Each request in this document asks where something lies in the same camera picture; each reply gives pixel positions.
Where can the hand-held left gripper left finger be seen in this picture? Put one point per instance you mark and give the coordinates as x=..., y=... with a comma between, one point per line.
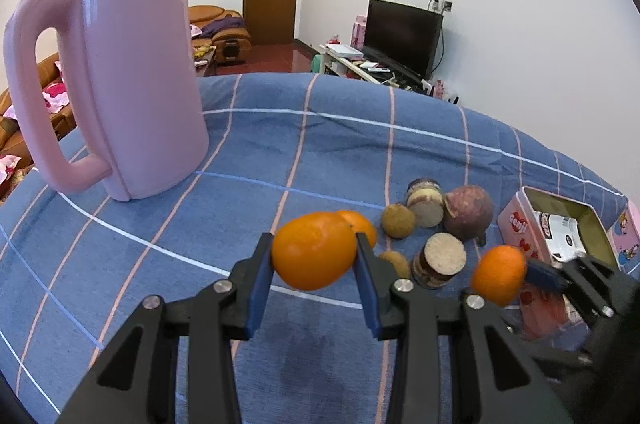
x=257, y=299

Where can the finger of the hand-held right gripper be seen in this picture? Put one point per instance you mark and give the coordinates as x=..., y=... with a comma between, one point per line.
x=542, y=276

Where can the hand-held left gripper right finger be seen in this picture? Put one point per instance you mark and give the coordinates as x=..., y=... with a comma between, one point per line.
x=367, y=299

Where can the brown kiwi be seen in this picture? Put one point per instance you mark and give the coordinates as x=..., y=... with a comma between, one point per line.
x=395, y=261
x=398, y=220

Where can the pink tin box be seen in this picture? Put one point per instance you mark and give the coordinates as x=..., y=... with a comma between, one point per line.
x=520, y=229

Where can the large orange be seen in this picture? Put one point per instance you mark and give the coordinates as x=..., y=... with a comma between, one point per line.
x=312, y=249

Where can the sugarcane piece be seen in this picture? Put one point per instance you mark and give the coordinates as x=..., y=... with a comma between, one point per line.
x=426, y=204
x=440, y=261

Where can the brown purple round fruit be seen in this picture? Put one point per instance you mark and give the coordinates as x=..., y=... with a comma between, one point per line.
x=467, y=211

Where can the white black packet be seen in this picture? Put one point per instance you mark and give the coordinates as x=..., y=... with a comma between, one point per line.
x=560, y=234

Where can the cartoon tin lid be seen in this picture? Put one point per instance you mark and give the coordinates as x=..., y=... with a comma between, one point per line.
x=627, y=239

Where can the blue plaid blanket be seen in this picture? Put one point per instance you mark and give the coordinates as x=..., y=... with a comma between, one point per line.
x=300, y=144

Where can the pink bag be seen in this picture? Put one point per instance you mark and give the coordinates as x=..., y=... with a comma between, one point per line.
x=440, y=89

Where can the white television stand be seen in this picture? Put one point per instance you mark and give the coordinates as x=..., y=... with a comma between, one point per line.
x=360, y=72

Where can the coffee table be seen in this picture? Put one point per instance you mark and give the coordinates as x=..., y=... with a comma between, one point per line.
x=205, y=57

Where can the flat white box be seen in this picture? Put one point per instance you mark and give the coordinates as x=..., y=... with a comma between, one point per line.
x=344, y=50

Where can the pink electric kettle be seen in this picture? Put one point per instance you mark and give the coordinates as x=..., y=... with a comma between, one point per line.
x=130, y=79

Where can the orange leather armchair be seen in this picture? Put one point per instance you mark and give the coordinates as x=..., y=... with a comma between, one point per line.
x=220, y=39

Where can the black television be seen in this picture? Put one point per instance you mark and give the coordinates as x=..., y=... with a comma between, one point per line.
x=402, y=37

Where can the pink gift box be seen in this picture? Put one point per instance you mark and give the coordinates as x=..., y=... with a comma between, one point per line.
x=358, y=32

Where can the purple blanket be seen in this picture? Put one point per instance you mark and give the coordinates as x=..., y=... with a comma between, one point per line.
x=225, y=26

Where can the pink floral cloth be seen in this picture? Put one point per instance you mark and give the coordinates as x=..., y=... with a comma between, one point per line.
x=55, y=94

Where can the orange leather sofa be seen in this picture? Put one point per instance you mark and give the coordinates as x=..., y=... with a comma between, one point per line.
x=20, y=119

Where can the white wall socket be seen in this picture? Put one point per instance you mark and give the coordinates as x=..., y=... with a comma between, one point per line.
x=442, y=4

